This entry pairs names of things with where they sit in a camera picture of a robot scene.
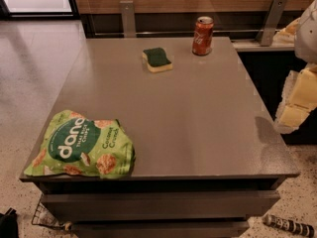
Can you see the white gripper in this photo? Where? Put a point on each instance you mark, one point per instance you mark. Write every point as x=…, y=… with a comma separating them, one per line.
x=307, y=37

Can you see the green and yellow sponge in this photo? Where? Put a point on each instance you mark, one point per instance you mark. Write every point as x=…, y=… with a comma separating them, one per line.
x=156, y=60

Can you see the green rice chip bag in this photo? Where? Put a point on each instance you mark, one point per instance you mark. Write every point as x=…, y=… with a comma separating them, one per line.
x=74, y=145

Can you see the orange soda can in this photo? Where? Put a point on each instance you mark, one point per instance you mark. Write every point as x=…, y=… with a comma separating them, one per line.
x=201, y=45

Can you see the wooden counter panel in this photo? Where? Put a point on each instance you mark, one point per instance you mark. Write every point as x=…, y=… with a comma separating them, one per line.
x=237, y=18

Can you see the grey drawer cabinet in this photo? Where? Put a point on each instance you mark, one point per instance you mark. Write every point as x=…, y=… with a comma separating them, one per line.
x=207, y=156

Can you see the black patterned tube on floor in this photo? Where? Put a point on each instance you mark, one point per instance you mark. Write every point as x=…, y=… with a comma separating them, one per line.
x=293, y=227

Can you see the black object on floor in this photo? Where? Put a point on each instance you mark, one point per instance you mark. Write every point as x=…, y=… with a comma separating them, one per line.
x=8, y=224

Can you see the right metal bracket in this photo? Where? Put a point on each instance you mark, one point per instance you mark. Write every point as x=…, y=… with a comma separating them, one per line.
x=272, y=18

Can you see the metal bracket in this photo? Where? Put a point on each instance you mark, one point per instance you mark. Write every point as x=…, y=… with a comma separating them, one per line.
x=128, y=18
x=272, y=18

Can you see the left metal bracket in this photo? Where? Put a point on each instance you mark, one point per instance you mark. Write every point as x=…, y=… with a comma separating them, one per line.
x=128, y=18

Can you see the wire basket on floor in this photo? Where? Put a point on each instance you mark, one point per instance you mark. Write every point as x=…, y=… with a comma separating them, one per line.
x=42, y=217

